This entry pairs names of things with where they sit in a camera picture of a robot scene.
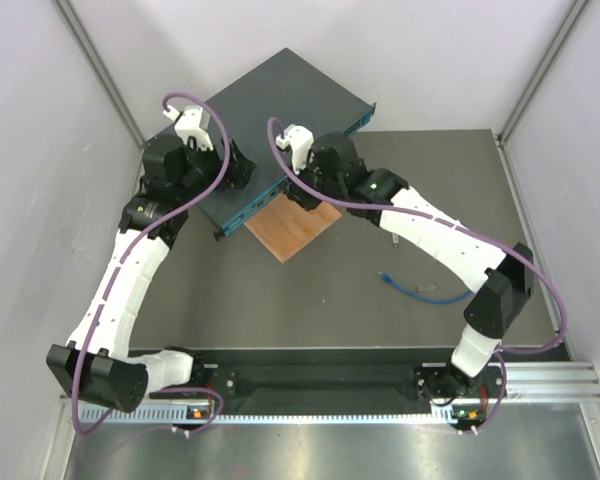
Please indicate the wooden board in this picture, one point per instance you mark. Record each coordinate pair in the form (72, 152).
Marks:
(284, 228)

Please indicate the grey table mat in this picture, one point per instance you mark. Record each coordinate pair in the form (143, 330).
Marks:
(347, 288)

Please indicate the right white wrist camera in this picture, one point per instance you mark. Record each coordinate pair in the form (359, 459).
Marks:
(299, 140)

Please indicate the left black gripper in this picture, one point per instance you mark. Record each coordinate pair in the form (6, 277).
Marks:
(239, 171)

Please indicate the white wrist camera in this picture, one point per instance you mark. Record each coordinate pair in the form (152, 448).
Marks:
(191, 126)
(299, 140)

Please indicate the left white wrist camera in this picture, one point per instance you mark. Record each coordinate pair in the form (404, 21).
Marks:
(191, 126)

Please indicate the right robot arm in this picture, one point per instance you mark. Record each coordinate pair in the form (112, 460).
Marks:
(329, 169)

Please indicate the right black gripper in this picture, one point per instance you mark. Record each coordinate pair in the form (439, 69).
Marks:
(296, 193)

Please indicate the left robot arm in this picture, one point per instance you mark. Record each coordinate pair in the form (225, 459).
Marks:
(94, 364)

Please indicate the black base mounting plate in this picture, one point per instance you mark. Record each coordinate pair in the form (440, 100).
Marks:
(338, 382)

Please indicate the blue-grey network switch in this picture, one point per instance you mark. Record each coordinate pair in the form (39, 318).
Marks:
(284, 86)

